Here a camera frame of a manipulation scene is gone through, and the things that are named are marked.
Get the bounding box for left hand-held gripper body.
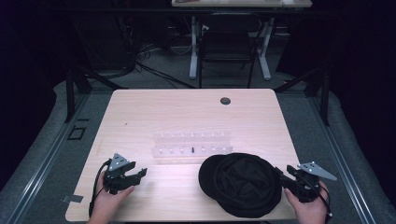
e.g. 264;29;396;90
103;152;136;196

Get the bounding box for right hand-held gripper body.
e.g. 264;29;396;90
293;161;338;203

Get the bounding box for black hat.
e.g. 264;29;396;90
198;152;284;219

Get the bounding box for person's left hand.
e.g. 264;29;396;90
87;178;135;224

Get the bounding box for person's right hand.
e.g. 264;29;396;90
283;181;330;224

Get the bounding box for grey tape strip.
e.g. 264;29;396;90
61;194;85;204

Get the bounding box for clear acrylic rack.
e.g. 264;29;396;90
150;131;234;159

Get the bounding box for black metal stand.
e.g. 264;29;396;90
274;65;332;127
63;60;129;124

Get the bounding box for white-legged desk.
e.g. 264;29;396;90
171;0;314;82

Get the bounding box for black chair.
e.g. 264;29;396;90
197;12;263;90

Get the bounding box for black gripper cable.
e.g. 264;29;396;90
88;158;114;218
317;182;333;224

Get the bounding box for black floor cables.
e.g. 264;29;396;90
132;41;198;91

